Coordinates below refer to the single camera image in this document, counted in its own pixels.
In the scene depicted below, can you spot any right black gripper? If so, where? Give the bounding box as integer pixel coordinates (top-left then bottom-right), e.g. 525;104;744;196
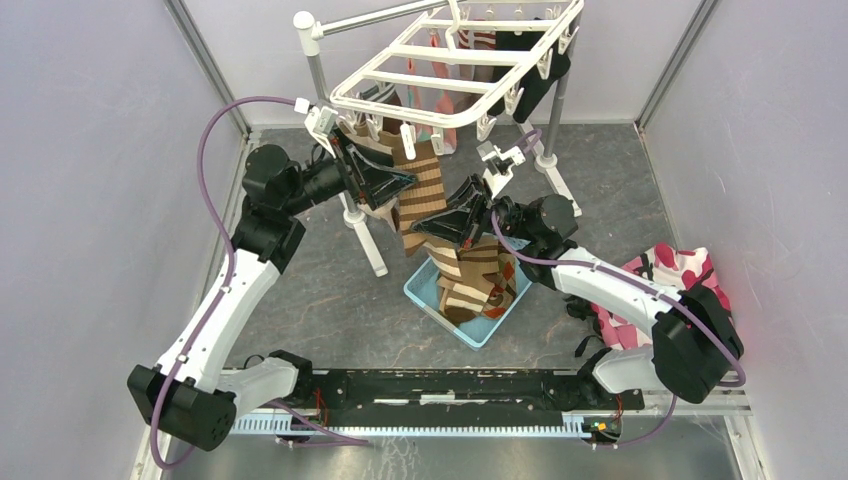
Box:
410;175;537;250

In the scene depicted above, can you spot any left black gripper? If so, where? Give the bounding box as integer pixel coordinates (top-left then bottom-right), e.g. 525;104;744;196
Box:
283;126;418;217

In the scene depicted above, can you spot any brown tan striped sock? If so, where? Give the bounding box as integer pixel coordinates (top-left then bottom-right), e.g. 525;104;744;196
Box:
424;236;508;326
354;132;446;257

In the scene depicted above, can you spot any argyle beige sock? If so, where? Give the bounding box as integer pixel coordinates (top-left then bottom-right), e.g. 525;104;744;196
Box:
482;253;517;320

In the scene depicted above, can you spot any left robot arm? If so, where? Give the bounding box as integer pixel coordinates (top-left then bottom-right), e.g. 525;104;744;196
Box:
127;129;418;451

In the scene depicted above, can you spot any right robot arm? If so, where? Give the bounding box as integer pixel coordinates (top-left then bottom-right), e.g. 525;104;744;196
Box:
411;175;747;408

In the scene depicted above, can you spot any light blue plastic basket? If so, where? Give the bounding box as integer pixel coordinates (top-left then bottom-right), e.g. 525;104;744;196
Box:
403;260;531;351

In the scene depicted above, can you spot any salmon pink sock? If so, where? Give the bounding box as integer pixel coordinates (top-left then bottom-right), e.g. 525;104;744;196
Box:
406;58;423;110
430;34;458;155

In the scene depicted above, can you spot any grey sock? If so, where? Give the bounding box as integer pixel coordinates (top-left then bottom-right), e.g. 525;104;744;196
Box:
457;30;496;83

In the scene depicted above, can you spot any black sock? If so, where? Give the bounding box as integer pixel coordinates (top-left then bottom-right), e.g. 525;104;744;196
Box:
513;41;571;123
492;31;542;82

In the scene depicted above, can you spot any white sock drying rack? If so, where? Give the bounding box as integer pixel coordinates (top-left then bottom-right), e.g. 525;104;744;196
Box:
292;0;587;279

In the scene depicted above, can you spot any pink camouflage cloth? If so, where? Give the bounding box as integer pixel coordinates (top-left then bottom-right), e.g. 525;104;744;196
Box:
586;243;733;352

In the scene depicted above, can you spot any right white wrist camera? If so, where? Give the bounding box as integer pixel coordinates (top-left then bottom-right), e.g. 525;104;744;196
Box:
477;141;526;198

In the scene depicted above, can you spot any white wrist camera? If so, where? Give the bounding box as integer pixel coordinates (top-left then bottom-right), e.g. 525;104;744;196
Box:
293;97;338;158
477;141;526;198

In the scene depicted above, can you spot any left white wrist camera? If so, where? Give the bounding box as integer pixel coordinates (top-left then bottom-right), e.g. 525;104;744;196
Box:
293;97;338;158

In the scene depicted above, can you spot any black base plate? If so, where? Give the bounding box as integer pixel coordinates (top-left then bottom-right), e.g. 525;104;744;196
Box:
283;369;645;428

